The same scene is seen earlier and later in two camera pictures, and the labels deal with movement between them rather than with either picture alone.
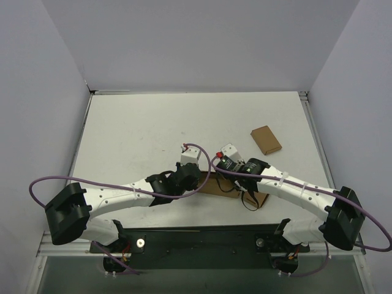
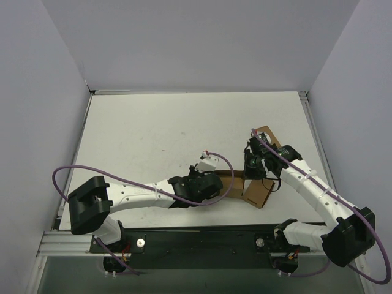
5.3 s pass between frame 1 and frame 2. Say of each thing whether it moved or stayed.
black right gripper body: moved
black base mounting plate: stayed
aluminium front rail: stayed
